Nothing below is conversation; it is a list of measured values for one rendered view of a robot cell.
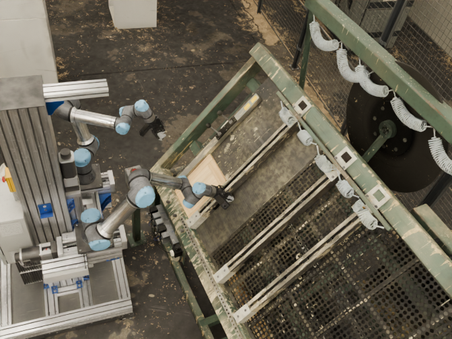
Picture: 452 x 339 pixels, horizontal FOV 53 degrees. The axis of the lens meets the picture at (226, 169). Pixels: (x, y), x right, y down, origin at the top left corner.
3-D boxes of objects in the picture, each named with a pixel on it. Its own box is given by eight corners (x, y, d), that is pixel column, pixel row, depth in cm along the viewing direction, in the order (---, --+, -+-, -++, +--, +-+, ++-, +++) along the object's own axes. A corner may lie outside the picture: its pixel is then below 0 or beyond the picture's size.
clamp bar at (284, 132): (191, 220, 322) (167, 216, 304) (311, 101, 282) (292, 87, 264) (197, 231, 317) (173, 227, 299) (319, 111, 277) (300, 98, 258)
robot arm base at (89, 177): (74, 186, 310) (72, 177, 302) (72, 170, 319) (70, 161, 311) (97, 183, 314) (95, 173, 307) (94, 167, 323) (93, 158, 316)
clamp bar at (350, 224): (237, 311, 281) (213, 312, 263) (385, 187, 241) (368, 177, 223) (245, 325, 276) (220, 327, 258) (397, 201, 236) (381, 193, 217)
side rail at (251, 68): (167, 164, 360) (157, 161, 352) (261, 61, 323) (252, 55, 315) (169, 169, 357) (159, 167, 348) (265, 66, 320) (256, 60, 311)
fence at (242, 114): (173, 185, 342) (169, 184, 339) (258, 95, 310) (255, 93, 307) (175, 190, 339) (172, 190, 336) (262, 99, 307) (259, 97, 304)
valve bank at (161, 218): (142, 218, 355) (142, 200, 338) (160, 213, 361) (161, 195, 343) (165, 271, 328) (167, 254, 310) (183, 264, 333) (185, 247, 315)
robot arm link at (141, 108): (134, 99, 280) (146, 97, 278) (142, 111, 289) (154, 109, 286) (132, 109, 276) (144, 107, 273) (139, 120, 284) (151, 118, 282)
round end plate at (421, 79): (327, 133, 318) (368, 34, 259) (333, 132, 320) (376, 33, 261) (400, 220, 274) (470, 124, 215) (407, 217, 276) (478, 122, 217)
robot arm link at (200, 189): (188, 187, 279) (197, 178, 276) (200, 190, 287) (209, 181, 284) (194, 196, 274) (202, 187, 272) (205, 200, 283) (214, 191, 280)
